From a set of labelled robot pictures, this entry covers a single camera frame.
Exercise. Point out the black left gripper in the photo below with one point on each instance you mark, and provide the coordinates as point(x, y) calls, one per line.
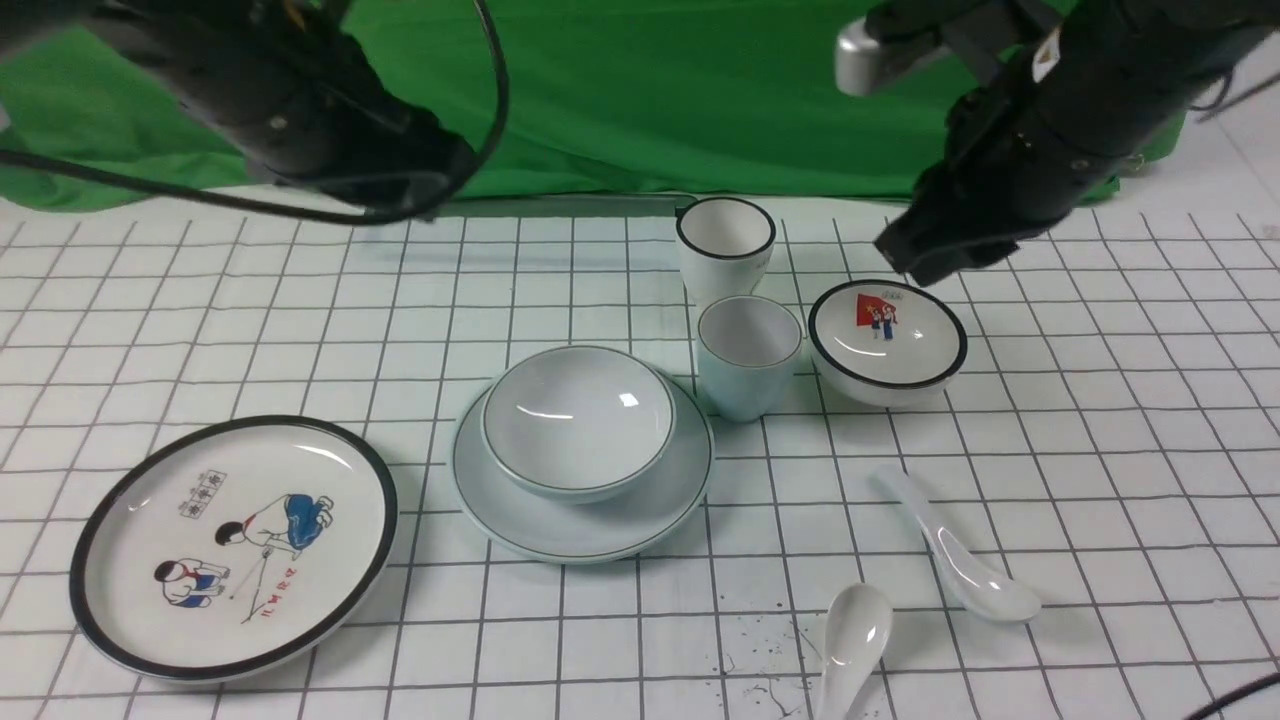
point(381, 165)

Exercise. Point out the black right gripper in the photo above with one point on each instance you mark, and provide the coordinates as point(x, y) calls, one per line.
point(971, 213)

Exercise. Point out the pale blue ceramic cup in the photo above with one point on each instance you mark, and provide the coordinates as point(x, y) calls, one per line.
point(746, 351)

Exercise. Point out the white ceramic spoon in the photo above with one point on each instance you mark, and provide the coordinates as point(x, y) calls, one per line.
point(858, 627)
point(990, 594)

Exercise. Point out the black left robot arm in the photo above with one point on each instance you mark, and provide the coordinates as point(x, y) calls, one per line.
point(283, 83)

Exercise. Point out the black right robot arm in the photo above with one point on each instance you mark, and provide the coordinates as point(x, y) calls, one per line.
point(1063, 101)

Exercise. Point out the white bowl with flag print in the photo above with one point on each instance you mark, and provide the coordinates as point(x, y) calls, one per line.
point(885, 343)

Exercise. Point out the green backdrop cloth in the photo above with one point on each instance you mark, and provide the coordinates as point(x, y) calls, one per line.
point(607, 96)

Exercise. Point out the white grid tablecloth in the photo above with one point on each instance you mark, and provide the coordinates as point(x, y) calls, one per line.
point(723, 466)

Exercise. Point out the white cup with bicycle print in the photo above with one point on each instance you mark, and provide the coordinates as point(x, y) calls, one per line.
point(724, 248)

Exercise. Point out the pale blue bowl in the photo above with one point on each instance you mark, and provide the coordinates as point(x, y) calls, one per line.
point(578, 424)

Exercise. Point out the white plate with children print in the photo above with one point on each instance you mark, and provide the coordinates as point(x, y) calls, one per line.
point(234, 549)

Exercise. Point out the pale blue saucer plate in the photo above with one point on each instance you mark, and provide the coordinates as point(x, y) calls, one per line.
point(619, 527)

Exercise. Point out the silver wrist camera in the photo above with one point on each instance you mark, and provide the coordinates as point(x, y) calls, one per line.
point(872, 53)

